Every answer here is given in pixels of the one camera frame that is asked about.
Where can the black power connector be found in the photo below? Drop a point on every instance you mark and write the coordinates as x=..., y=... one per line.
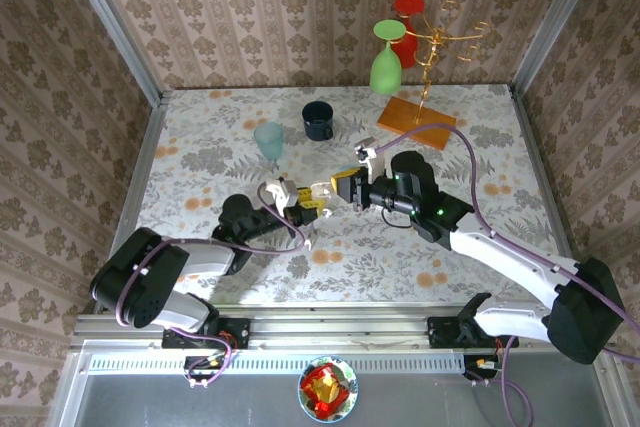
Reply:
x=200, y=363
x=475, y=364

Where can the gold glass rack wooden base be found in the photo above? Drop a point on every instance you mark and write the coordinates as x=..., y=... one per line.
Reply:
x=400, y=114

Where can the teal frosted tumbler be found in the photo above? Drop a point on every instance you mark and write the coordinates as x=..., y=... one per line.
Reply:
x=268, y=139

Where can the floral tablecloth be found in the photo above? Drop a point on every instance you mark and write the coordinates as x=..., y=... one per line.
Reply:
x=360, y=277

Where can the dark navy mug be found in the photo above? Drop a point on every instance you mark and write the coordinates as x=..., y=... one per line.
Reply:
x=317, y=122

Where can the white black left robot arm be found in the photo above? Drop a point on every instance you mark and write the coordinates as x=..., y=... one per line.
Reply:
x=210, y=257

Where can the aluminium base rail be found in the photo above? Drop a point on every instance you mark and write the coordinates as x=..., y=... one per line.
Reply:
x=340, y=329

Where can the red gold foil candies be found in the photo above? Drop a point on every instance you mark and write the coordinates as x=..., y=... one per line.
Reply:
x=325, y=389

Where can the red wine glass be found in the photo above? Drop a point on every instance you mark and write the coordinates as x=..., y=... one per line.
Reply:
x=410, y=4

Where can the green wine glass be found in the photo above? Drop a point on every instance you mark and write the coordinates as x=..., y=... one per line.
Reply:
x=385, y=69

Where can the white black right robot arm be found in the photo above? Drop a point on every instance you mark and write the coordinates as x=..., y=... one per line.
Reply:
x=500, y=254

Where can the patterned ceramic bowl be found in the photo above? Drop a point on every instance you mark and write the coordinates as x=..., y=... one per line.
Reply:
x=305, y=397

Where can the aluminium frame post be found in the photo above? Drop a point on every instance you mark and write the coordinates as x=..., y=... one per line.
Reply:
x=555, y=22
x=115, y=27

